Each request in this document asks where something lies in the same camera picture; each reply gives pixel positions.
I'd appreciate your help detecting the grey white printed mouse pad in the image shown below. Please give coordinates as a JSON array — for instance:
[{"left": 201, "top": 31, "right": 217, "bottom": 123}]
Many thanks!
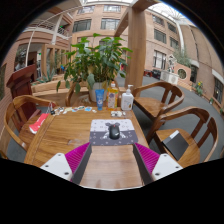
[{"left": 88, "top": 118, "right": 139, "bottom": 147}]

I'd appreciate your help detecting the white outdoor sculpture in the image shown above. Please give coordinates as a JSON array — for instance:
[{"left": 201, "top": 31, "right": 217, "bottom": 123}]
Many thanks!
[{"left": 159, "top": 54, "right": 181, "bottom": 85}]

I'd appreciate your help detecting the green plant in white pot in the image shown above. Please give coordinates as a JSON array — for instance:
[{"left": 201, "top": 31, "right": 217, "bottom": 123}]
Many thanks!
[{"left": 55, "top": 33, "right": 133, "bottom": 103}]

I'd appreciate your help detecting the blue tube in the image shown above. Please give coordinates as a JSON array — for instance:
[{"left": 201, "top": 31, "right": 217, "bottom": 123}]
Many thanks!
[{"left": 94, "top": 88, "right": 105, "bottom": 111}]

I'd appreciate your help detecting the black computer mouse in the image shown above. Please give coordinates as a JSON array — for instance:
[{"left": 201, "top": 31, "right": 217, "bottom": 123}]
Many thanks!
[{"left": 108, "top": 123, "right": 121, "bottom": 140}]

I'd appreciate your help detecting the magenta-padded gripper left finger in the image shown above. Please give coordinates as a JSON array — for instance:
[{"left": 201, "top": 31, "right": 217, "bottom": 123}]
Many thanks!
[{"left": 39, "top": 141, "right": 93, "bottom": 185}]

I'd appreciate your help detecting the yellow liquid bottle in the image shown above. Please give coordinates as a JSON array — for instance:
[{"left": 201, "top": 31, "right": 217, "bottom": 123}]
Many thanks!
[{"left": 106, "top": 80, "right": 120, "bottom": 111}]

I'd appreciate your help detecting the dark grey notebook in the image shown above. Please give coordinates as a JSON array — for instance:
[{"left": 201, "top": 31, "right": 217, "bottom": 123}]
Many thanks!
[{"left": 162, "top": 130, "right": 190, "bottom": 161}]

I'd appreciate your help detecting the yellow flowering plant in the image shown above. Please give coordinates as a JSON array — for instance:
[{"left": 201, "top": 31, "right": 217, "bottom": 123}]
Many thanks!
[{"left": 193, "top": 81, "right": 205, "bottom": 98}]

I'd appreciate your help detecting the white crumpled wrapper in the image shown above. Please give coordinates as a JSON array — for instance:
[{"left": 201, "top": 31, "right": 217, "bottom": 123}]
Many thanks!
[{"left": 110, "top": 110, "right": 127, "bottom": 118}]

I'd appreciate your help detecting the dark red wooden lectern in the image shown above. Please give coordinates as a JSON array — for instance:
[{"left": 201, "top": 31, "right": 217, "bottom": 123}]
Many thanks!
[{"left": 6, "top": 64, "right": 38, "bottom": 111}]

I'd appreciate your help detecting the dark bust statue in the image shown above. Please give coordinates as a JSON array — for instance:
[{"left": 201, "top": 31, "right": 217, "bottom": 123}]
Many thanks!
[{"left": 14, "top": 49, "right": 28, "bottom": 72}]

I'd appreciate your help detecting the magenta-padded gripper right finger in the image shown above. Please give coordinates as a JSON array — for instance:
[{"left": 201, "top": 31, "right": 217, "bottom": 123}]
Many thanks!
[{"left": 132, "top": 142, "right": 184, "bottom": 185}]

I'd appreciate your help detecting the red paper packet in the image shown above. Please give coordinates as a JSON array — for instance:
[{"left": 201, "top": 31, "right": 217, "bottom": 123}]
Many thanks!
[{"left": 28, "top": 112, "right": 51, "bottom": 135}]

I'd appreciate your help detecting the white pump bottle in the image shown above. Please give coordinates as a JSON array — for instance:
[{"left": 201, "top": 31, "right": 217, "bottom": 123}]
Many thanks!
[{"left": 120, "top": 84, "right": 135, "bottom": 111}]

